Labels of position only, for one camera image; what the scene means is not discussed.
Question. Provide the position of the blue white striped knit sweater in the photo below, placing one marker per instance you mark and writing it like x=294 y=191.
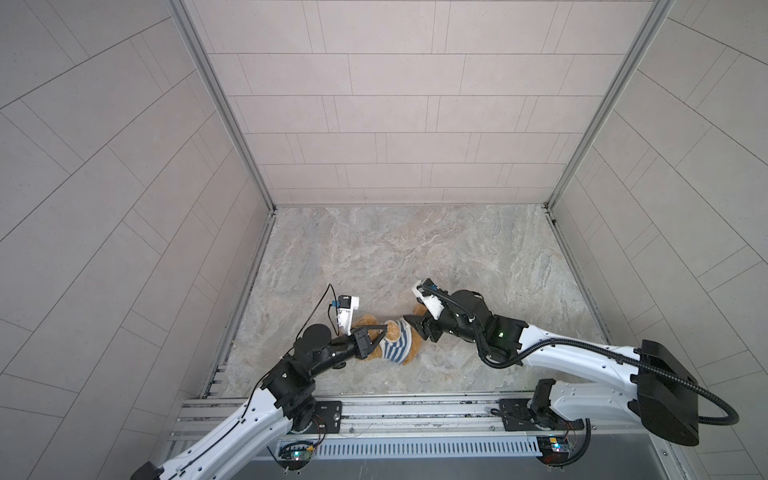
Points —
x=398 y=343

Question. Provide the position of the small circuit board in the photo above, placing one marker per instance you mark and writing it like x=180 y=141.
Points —
x=299 y=451
x=554 y=449

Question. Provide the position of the aluminium corner post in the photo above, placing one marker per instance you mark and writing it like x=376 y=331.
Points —
x=646 y=34
x=193 y=41

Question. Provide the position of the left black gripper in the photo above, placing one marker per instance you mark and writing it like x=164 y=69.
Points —
x=357 y=345

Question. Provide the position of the brown teddy bear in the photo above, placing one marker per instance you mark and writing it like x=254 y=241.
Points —
x=418 y=341

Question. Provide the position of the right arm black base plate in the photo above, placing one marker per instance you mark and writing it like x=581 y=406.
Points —
x=529 y=415

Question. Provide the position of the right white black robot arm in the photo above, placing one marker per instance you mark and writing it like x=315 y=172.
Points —
x=647 y=385

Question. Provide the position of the right aluminium corner post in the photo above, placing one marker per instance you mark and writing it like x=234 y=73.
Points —
x=646 y=34

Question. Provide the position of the right small circuit board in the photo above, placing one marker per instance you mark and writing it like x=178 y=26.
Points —
x=554 y=449

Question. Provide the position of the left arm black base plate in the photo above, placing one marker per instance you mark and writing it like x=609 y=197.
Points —
x=319 y=417

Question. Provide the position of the aluminium mounting rail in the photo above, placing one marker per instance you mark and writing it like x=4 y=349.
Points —
x=369 y=416

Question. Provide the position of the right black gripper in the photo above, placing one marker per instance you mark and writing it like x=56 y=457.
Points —
x=426 y=325

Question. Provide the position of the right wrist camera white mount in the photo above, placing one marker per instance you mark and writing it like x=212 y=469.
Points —
x=427 y=293

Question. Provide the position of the white ventilation grille strip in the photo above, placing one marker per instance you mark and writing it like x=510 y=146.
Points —
x=427 y=448

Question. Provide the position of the left aluminium corner post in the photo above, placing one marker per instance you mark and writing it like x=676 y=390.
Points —
x=193 y=41

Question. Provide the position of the left small circuit board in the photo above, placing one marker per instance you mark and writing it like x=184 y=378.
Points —
x=299 y=451

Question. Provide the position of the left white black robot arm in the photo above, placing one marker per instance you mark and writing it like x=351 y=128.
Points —
x=281 y=402

